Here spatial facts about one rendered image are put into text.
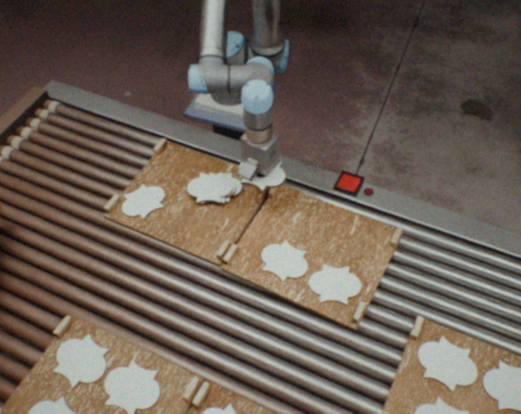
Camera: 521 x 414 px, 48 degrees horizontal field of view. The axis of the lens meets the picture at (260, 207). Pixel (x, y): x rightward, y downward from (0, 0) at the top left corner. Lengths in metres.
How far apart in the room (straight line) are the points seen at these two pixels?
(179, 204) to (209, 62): 0.48
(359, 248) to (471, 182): 1.58
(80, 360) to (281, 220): 0.67
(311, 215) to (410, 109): 1.86
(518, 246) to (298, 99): 2.00
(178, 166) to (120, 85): 1.91
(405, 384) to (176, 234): 0.76
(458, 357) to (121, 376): 0.83
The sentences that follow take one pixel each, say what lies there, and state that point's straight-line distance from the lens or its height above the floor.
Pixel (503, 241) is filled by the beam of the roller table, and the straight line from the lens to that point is 1.81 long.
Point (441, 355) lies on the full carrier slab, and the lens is 1.54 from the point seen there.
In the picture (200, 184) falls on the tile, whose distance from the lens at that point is 1.79.
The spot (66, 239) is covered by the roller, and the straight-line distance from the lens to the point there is 1.84.
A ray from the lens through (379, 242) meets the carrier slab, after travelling 1.70.
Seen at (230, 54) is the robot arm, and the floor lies 1.11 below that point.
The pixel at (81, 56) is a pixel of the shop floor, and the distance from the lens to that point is 4.08.
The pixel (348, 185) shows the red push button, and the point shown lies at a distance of 1.83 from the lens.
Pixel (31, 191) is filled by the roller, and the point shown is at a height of 0.92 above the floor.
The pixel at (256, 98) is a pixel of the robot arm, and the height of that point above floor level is 1.38.
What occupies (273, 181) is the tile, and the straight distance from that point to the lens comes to 1.62.
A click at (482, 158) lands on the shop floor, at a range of 3.31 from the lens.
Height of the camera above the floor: 2.32
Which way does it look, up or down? 52 degrees down
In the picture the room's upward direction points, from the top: 4 degrees counter-clockwise
